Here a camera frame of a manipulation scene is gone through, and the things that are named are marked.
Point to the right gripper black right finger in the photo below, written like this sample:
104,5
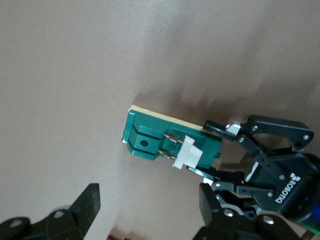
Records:
210,207

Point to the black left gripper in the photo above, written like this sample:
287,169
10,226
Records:
300,180

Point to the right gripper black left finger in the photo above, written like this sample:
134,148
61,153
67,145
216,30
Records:
87,207

